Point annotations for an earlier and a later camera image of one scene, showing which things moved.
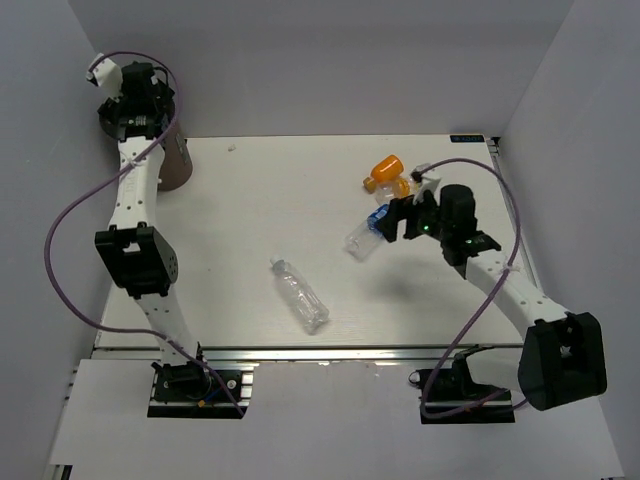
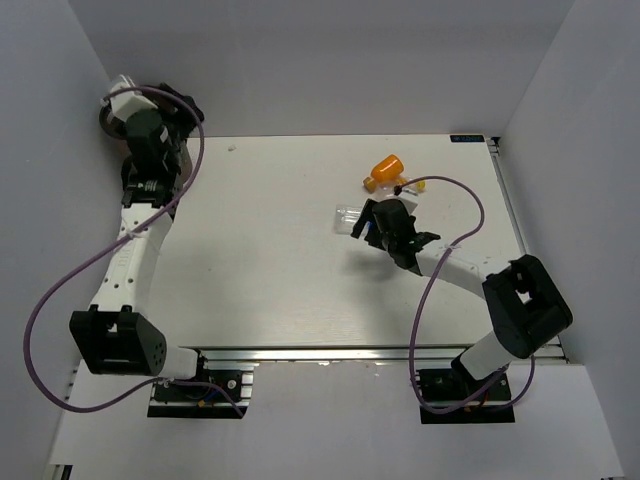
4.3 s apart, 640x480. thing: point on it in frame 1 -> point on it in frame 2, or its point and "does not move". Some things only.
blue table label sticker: (467, 138) does not move
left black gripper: (119, 109) -> (182, 120)
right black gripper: (399, 210) -> (367, 216)
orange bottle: (388, 169) does not move
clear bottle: (365, 239) -> (346, 217)
